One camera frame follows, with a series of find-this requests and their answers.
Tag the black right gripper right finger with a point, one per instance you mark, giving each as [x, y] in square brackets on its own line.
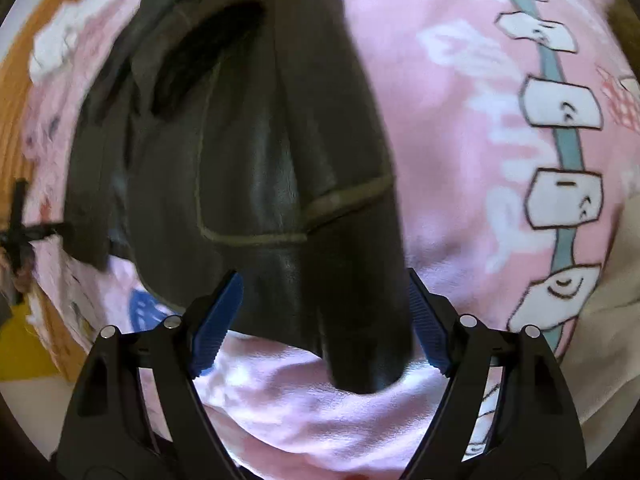
[535, 432]

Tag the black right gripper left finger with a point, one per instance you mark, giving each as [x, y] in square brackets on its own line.
[135, 412]

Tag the black leather jacket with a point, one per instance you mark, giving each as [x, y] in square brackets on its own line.
[243, 135]

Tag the pink patterned bed sheet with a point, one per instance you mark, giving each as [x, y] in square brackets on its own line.
[513, 128]

